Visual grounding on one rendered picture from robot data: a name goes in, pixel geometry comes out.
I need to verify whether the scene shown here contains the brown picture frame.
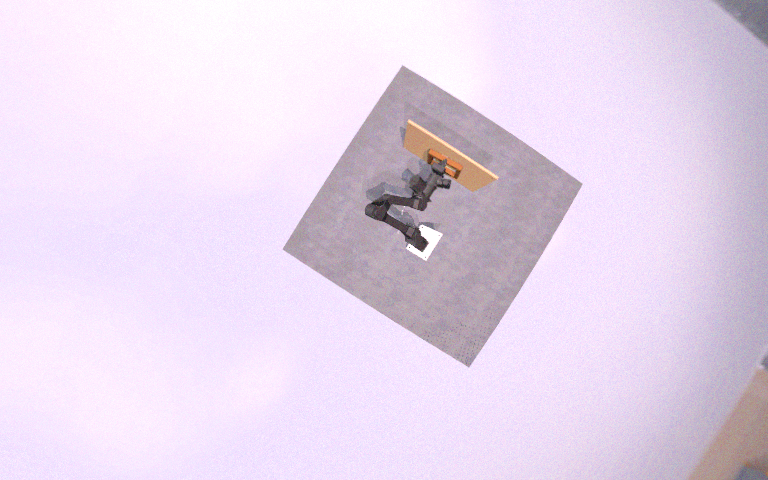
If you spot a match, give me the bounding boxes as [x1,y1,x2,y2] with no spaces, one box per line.
[427,149,463,180]

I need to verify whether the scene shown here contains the brown flat board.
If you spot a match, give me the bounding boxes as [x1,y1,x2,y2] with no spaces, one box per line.
[403,120,499,192]

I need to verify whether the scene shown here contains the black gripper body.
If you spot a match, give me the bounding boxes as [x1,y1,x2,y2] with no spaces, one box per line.
[426,162,446,189]

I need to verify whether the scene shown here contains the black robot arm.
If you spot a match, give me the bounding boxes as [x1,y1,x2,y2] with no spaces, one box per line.
[365,175,451,253]

